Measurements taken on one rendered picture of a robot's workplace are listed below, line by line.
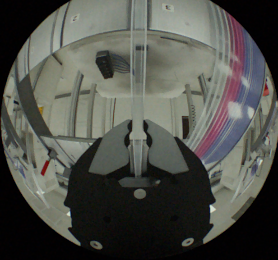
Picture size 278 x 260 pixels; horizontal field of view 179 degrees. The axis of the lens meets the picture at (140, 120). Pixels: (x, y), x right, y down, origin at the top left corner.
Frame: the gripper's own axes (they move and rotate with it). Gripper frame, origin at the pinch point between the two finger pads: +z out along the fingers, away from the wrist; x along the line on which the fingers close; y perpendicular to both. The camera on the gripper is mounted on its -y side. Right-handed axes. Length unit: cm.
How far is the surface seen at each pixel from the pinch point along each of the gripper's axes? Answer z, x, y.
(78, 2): -1.9, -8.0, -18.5
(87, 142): 3.1, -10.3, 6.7
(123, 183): 2.6, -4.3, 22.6
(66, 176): 0.9, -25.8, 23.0
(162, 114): 162, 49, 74
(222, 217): -74, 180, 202
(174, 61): 36.6, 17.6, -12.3
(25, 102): 1.3, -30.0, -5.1
